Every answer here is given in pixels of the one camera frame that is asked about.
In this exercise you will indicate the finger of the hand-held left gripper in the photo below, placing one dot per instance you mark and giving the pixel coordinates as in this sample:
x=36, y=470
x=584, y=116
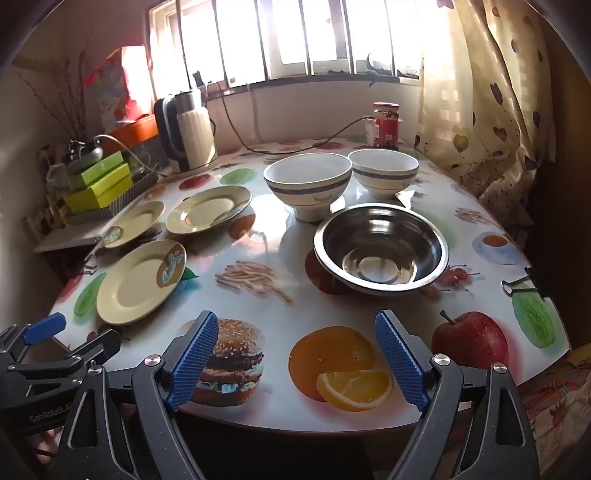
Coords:
x=99, y=346
x=44, y=328

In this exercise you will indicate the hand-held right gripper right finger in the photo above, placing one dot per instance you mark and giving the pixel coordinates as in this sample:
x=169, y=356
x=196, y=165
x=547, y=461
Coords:
x=401, y=364

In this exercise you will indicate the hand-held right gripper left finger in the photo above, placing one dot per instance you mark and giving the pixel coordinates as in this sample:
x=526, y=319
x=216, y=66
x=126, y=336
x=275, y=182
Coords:
x=194, y=364

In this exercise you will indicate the pale yellow plate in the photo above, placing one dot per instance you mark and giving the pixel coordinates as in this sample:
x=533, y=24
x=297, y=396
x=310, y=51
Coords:
x=203, y=210
x=134, y=224
x=134, y=290

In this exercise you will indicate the stainless steel bowl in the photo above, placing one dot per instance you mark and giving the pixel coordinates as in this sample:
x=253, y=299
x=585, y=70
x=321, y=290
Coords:
x=378, y=249

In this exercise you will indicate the small white striped ceramic bowl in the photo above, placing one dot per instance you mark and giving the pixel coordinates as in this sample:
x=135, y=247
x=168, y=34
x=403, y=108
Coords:
x=383, y=182

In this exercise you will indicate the large white striped ceramic bowl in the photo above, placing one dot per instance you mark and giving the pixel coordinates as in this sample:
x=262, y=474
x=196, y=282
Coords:
x=304, y=194

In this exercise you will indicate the white board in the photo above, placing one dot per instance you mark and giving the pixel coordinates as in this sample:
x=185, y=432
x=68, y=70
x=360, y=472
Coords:
x=64, y=237

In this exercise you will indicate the fruit printed tablecloth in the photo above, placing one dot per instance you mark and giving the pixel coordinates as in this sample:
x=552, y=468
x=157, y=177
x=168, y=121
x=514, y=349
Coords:
x=277, y=314

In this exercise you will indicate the thick green box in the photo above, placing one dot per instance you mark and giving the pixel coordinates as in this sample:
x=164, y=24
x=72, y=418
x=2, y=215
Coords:
x=99, y=196

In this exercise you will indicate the black binder clip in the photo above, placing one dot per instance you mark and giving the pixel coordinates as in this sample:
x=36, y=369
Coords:
x=530, y=275

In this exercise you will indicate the floral printed cloth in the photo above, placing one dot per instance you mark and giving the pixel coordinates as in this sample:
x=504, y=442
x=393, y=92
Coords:
x=563, y=406

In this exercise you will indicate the grey zigzag patterned box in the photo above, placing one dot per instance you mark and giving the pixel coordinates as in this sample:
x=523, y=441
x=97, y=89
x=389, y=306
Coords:
x=143, y=182

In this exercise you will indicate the thin green box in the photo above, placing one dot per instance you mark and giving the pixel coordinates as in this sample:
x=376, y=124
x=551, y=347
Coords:
x=97, y=167

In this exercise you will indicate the grey oval device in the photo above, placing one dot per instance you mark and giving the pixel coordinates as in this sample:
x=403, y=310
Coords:
x=85, y=154

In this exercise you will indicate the orange container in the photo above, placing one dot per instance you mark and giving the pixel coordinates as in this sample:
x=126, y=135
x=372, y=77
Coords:
x=138, y=131

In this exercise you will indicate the cream and black electric kettle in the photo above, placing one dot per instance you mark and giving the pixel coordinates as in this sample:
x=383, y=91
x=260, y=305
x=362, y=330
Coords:
x=194, y=134

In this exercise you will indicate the red label glass jar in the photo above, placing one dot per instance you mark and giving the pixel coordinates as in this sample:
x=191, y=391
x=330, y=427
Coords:
x=385, y=127

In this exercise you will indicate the dried branch decoration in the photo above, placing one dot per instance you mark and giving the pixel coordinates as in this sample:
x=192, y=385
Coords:
x=81, y=92

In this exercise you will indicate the red printed bag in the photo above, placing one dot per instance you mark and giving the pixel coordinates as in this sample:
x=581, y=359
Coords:
x=115, y=87

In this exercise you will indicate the heart patterned curtain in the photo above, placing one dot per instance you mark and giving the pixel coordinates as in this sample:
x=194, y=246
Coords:
x=489, y=92

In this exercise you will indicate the window with metal bars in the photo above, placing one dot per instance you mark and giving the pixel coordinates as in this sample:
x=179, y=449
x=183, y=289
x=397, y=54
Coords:
x=323, y=78

